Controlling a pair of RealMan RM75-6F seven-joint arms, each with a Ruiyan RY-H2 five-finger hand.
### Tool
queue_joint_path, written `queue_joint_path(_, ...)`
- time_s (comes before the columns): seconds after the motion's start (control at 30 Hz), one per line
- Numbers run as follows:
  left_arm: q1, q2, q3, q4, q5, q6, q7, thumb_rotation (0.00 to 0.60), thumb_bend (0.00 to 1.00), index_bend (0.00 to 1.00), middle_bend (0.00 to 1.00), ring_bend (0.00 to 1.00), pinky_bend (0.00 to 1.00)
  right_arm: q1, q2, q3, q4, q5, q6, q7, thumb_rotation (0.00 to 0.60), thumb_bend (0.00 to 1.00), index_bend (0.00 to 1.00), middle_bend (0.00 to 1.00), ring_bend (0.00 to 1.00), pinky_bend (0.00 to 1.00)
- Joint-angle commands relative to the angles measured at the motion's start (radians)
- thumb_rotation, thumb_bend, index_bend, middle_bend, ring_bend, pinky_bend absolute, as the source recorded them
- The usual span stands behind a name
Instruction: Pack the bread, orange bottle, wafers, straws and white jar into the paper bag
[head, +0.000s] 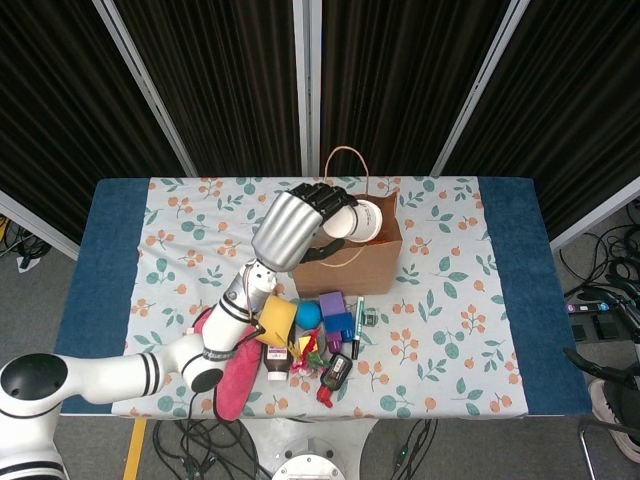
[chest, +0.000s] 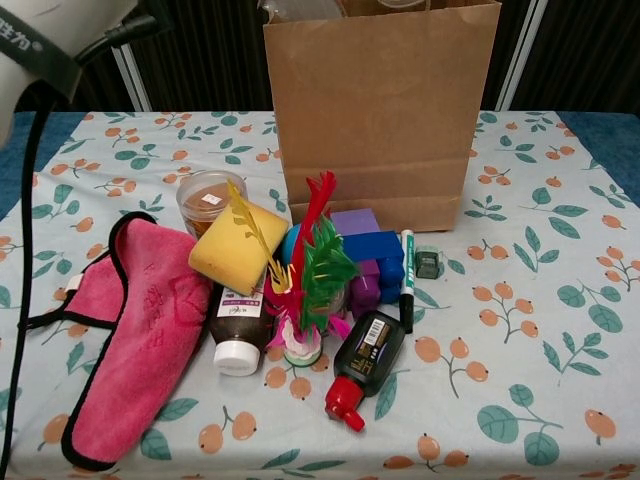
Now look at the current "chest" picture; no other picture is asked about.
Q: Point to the floral tablecloth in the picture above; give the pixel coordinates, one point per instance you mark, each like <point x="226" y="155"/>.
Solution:
<point x="500" y="425"/>

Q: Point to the clear jar brown contents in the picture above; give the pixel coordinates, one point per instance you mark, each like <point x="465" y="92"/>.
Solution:
<point x="205" y="200"/>

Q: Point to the green white marker pen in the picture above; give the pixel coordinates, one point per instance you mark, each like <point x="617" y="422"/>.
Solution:
<point x="409" y="260"/>

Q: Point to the blue ball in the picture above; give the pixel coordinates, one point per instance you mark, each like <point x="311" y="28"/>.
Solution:
<point x="290" y="247"/>

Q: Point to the lilac foam block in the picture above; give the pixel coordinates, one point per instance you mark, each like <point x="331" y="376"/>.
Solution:
<point x="355" y="222"/>

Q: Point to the brown paper bag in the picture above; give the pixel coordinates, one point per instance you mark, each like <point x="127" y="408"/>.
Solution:
<point x="380" y="125"/>

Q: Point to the blue toy block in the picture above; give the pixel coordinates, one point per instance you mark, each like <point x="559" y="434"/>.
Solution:
<point x="370" y="245"/>

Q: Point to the colourful feather shuttlecock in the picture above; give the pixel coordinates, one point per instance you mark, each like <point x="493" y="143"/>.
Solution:
<point x="320" y="265"/>

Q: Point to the yellow sponge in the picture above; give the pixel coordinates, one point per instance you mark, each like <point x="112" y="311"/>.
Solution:
<point x="235" y="250"/>

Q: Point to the white aluminium partition post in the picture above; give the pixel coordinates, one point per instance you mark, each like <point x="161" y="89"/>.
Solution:
<point x="520" y="55"/>
<point x="135" y="85"/>

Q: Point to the dark purple toy brick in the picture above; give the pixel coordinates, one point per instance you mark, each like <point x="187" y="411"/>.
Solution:
<point x="367" y="292"/>

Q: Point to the black bottle red cap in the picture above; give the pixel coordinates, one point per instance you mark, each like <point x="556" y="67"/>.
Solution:
<point x="367" y="345"/>

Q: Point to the brown bottle white cap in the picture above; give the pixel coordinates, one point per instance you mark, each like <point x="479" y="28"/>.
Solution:
<point x="237" y="330"/>

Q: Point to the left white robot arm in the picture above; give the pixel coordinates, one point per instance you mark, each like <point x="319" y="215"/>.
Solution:
<point x="30" y="30"/>

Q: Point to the pink towel black trim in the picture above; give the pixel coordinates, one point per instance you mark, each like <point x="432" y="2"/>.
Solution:
<point x="145" y="325"/>

